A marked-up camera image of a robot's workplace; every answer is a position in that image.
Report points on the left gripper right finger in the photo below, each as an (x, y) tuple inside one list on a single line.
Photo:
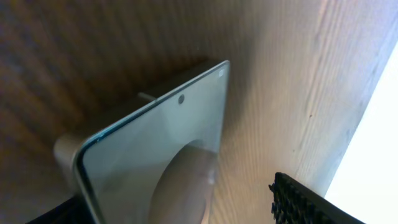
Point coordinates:
[(294, 203)]

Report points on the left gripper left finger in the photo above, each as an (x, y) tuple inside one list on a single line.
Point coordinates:
[(72, 211)]

